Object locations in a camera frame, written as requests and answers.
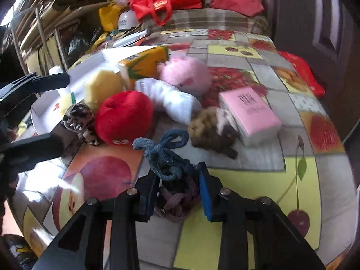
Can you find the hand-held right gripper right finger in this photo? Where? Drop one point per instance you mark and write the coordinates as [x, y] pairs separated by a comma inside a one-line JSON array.
[[205, 194]]

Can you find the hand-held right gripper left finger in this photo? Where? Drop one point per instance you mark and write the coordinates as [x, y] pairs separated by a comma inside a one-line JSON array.
[[147, 194]]

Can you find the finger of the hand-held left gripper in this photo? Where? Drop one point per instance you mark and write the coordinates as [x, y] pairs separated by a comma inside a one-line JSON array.
[[47, 81], [36, 147]]

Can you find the green and yellow sponge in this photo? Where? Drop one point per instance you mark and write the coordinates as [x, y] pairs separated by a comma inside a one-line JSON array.
[[67, 102]]

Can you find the pink purple scrunchie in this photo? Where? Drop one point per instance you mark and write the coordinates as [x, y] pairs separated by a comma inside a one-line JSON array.
[[177, 202]]

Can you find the white cardboard box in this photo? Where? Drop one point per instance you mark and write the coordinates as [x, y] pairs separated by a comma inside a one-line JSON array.
[[45, 118]]

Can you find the blue scrunchie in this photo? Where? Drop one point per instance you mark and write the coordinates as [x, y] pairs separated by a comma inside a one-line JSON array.
[[168, 157]]

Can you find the leopard print scrunchie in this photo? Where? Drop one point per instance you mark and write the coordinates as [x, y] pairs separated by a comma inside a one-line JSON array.
[[81, 118]]

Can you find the red apple plush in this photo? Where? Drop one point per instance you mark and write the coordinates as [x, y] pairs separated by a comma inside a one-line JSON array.
[[123, 115]]

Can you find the pink tissue pack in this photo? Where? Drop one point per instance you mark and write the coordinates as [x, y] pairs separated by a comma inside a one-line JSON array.
[[250, 112]]

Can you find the pink fluffy plush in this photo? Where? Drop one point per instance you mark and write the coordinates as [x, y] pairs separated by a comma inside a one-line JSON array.
[[185, 73]]

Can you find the black plastic bag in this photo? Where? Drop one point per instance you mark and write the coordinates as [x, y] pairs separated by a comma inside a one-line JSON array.
[[77, 43]]

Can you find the fruit print tablecloth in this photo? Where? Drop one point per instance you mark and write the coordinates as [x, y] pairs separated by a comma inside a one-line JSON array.
[[253, 180]]

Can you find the brown braided scrunchie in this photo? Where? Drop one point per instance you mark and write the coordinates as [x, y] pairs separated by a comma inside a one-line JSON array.
[[208, 129]]

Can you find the stack of flattened cardboard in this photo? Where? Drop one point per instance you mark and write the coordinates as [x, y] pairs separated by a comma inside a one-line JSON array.
[[56, 14]]

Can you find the yellow bag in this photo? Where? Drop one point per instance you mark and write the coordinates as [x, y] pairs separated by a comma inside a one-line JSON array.
[[109, 17]]

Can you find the white tube on table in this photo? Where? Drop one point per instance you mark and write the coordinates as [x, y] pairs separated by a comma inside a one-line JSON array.
[[130, 38]]

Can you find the white rounded container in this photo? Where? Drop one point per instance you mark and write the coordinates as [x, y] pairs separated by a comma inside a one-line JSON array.
[[128, 21]]

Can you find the shiny red tote bag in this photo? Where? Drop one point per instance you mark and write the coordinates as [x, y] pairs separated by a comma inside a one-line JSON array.
[[168, 0]]

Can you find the red plastic bag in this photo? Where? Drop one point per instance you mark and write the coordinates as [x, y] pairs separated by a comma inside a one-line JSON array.
[[303, 73]]

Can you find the plaid blanket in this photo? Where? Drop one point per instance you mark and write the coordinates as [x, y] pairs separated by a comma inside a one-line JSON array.
[[213, 19]]

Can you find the brown wooden door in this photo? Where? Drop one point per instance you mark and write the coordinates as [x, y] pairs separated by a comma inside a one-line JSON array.
[[309, 33]]

